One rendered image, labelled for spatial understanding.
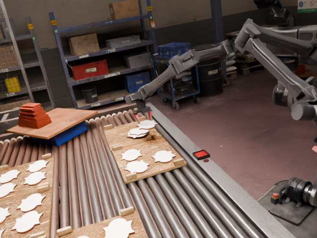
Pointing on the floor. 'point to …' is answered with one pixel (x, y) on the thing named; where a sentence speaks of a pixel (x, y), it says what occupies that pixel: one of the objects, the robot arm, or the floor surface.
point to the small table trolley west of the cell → (165, 95)
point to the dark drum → (207, 74)
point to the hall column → (219, 34)
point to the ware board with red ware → (303, 73)
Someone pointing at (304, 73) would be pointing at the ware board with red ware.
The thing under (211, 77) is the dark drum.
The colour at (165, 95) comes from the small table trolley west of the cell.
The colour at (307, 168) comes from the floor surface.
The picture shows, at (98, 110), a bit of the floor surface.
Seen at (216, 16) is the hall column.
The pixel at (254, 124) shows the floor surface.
